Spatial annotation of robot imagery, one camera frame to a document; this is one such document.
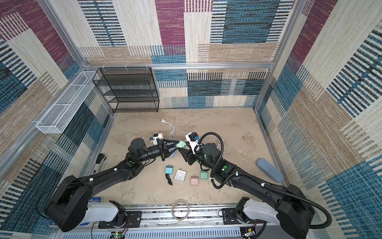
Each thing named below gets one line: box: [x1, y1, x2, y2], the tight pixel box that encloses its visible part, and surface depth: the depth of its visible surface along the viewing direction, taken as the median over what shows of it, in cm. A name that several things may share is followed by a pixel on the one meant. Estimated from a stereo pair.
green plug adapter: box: [199, 170, 208, 180], surface depth 87 cm
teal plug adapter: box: [165, 165, 174, 175], surface depth 89 cm
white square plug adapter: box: [174, 169, 187, 183], surface depth 87 cm
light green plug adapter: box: [176, 140, 187, 149], surface depth 75 cm
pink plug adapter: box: [190, 174, 199, 186], surface depth 85 cm
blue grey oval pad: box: [255, 158, 285, 183], surface depth 89 cm
